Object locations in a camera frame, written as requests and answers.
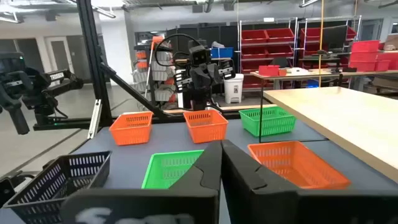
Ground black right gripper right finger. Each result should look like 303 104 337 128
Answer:
221 139 398 224

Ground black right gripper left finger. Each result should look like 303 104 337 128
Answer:
60 139 223 224

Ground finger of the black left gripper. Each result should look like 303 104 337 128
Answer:
205 63 220 90
191 65 205 91

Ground green plastic slotted basket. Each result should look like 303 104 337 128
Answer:
238 106 297 138
141 149 205 190

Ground orange plastic slotted basket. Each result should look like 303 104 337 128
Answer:
247 140 353 191
109 111 154 147
183 109 229 144

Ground black plastic slotted basket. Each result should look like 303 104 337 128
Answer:
2 151 112 224

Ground blue storage bin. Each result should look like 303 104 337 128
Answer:
210 47 235 60

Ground white trash bin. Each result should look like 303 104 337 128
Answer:
223 73 245 105

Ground rack with grey orange bins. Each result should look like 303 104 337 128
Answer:
132 35 179 111

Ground small red box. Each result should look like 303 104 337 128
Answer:
258 64 280 78

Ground metal rack with red bins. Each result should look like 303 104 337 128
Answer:
238 17 299 93
297 15 363 70

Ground long wooden workbench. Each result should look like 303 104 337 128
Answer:
249 68 398 91

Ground black computer monitor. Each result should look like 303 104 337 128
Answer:
321 25 349 52

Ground stacked red plastic bins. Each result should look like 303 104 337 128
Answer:
349 39 398 73

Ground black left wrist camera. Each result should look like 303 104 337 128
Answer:
188 45 213 67

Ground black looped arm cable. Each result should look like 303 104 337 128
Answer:
154 33 203 68

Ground yellow hanging cable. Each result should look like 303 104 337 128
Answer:
318 0 325 88

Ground black aluminium rig frame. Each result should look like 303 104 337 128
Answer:
32 0 268 132

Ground silver metal bracket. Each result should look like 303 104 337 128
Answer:
87 99 103 140

